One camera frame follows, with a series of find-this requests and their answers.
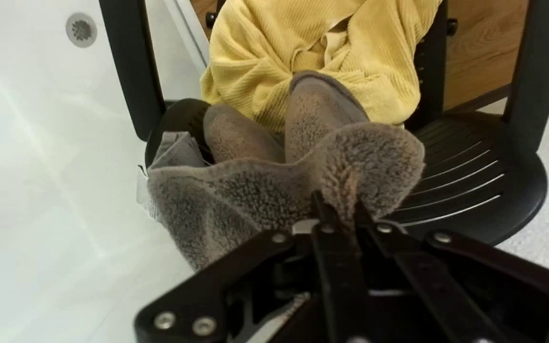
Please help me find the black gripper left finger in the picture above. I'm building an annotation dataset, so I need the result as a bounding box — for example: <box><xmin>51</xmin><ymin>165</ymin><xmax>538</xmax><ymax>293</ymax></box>
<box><xmin>132</xmin><ymin>188</ymin><xmax>370</xmax><ymax>343</ymax></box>

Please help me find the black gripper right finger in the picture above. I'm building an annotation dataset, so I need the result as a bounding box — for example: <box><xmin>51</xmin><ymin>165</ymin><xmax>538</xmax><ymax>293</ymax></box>
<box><xmin>351</xmin><ymin>197</ymin><xmax>549</xmax><ymax>343</ymax></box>

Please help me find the grey-brown towel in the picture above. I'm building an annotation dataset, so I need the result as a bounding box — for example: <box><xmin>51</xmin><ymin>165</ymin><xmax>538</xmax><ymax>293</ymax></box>
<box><xmin>145</xmin><ymin>68</ymin><xmax>429</xmax><ymax>272</ymax></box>

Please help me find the black office chair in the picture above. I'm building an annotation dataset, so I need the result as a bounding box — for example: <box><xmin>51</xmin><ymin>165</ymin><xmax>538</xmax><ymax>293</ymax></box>
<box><xmin>97</xmin><ymin>0</ymin><xmax>549</xmax><ymax>247</ymax></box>

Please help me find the yellow towel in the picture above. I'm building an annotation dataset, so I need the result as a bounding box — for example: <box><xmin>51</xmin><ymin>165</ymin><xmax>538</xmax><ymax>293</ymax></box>
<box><xmin>198</xmin><ymin>0</ymin><xmax>444</xmax><ymax>133</ymax></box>

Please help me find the wooden cabinet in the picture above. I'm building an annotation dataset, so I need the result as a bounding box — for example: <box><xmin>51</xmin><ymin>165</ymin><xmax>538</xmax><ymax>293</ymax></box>
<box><xmin>440</xmin><ymin>0</ymin><xmax>549</xmax><ymax>114</ymax></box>

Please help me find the white tub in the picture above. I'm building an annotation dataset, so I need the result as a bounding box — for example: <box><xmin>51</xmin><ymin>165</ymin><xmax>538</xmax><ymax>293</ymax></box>
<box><xmin>0</xmin><ymin>0</ymin><xmax>214</xmax><ymax>343</ymax></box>

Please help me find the round metal drain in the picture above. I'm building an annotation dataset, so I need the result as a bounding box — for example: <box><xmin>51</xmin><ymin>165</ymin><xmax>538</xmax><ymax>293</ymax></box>
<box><xmin>63</xmin><ymin>11</ymin><xmax>101</xmax><ymax>49</ymax></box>

